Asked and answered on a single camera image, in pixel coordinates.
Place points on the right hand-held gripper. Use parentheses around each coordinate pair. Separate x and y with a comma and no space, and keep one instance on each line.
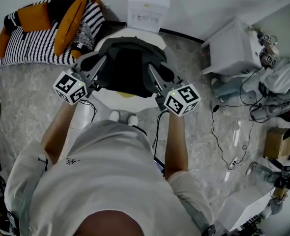
(182,99)

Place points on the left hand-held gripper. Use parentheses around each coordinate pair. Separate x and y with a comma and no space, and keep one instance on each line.
(70,88)

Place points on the dark grey backpack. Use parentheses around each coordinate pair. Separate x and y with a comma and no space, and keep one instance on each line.
(130,67)

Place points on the white round beanbag chair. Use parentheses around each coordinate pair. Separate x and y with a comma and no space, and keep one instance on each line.
(127,103)

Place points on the person's left forearm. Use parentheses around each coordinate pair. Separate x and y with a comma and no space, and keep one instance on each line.
(57,131)

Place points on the person's right forearm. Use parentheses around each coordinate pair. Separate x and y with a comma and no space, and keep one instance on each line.
(175,146)

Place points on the black white patterned fringe pillow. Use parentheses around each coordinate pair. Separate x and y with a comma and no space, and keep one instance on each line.
(83,39)

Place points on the yellow round seat cushion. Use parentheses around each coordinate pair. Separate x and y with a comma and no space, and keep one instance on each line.
(125,95)

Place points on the long orange throw pillow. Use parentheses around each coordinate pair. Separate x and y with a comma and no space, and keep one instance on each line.
(70,26)

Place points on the person's left white shoe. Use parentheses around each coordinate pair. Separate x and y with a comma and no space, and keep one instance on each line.
(115,115)

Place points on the square orange back cushion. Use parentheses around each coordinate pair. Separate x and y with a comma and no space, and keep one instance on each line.
(33,18)

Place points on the white sink cabinet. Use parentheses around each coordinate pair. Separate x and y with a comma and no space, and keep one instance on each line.
(231,50)

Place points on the black waist device blue screen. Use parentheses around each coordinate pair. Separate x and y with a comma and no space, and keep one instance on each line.
(159,165)

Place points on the white power strip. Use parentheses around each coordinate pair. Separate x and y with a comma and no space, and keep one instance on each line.
(233,165)

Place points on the brown cardboard box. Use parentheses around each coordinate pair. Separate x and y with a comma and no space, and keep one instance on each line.
(279,141)

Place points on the white table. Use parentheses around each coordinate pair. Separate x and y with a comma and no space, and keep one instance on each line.
(245,205)

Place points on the person's face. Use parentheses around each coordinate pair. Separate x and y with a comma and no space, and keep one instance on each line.
(110,224)

